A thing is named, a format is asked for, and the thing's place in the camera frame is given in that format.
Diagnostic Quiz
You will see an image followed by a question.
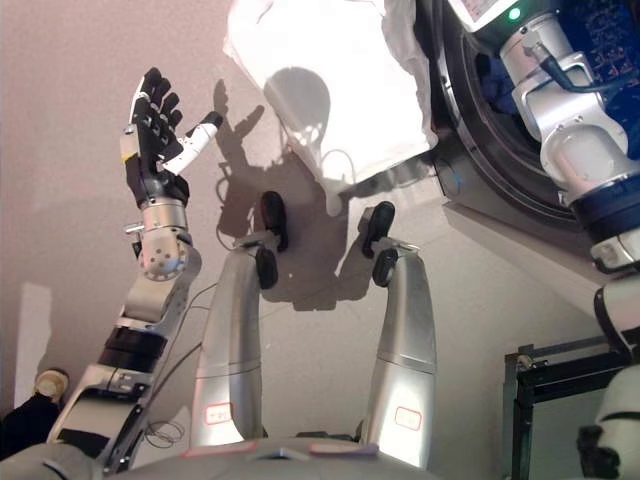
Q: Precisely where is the black right robot foot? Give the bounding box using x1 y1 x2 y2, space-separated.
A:
356 200 400 289

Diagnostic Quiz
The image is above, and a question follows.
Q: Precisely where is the thin grey floor cable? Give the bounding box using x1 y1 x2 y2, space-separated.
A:
144 282 222 451

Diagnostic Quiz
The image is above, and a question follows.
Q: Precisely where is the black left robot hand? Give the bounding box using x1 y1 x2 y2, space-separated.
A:
119 67 225 209

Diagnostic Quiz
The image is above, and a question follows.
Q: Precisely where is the silver robot leg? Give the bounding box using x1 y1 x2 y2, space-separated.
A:
191 234 282 450
358 238 440 470

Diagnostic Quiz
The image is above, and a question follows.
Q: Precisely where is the black metal frame cart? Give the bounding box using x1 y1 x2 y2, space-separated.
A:
502 333 632 480

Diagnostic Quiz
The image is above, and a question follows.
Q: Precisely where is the silver left robot leg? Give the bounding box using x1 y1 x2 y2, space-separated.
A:
191 234 282 450

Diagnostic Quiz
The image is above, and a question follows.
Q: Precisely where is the black left robot foot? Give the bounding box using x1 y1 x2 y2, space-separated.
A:
255 190 290 291

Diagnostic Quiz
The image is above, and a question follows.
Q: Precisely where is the grey robot torso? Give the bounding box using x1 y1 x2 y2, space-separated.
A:
0 437 451 480

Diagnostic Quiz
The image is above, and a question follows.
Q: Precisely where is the dark grey washing machine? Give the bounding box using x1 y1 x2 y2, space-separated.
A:
413 0 640 242

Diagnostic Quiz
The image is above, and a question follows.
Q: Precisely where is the silver right robot leg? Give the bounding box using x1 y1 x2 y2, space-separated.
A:
358 238 440 470

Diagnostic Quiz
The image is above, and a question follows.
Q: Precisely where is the person's dark trouser leg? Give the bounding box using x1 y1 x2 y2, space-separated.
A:
0 392 64 447

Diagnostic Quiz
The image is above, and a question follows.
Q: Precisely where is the black robot foot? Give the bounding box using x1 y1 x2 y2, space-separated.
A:
356 200 400 289
255 190 290 291

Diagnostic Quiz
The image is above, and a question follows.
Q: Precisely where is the person's beige shoe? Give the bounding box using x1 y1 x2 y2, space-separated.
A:
33 368 69 402

